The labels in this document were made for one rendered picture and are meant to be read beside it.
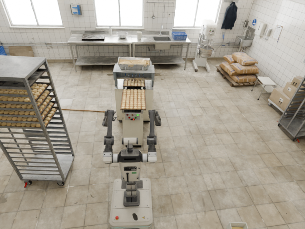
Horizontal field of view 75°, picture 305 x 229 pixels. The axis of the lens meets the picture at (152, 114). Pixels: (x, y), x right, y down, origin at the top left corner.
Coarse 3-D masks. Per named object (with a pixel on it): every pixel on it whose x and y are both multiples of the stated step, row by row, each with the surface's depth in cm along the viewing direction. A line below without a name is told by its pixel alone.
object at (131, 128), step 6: (126, 120) 324; (132, 120) 325; (138, 120) 325; (126, 126) 332; (132, 126) 332; (138, 126) 333; (126, 132) 340; (132, 132) 341; (138, 132) 341; (138, 138) 350; (126, 144) 359; (138, 144) 360
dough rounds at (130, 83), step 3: (126, 81) 372; (129, 81) 373; (132, 81) 373; (135, 81) 374; (138, 81) 375; (141, 81) 379; (144, 81) 380; (123, 84) 368; (126, 84) 365; (129, 84) 365; (132, 84) 366; (135, 84) 366; (138, 84) 367; (141, 84) 370; (144, 84) 372
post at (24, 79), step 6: (24, 78) 189; (24, 84) 193; (30, 90) 199; (30, 96) 202; (36, 108) 211; (36, 114) 216; (42, 120) 224; (42, 126) 227; (48, 138) 239; (48, 144) 245; (54, 156) 259; (60, 168) 277; (60, 174) 283
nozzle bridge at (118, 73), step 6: (114, 66) 361; (150, 66) 368; (114, 72) 346; (120, 72) 346; (126, 72) 347; (132, 72) 347; (138, 72) 347; (144, 72) 348; (150, 72) 349; (114, 78) 353; (120, 78) 357; (126, 78) 357; (132, 78) 358; (138, 78) 358; (144, 78) 359; (150, 78) 360
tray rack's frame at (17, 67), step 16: (0, 64) 208; (16, 64) 210; (32, 64) 211; (0, 144) 246; (16, 144) 278; (32, 160) 317; (48, 160) 318; (64, 160) 320; (32, 176) 295; (48, 176) 296; (64, 176) 297
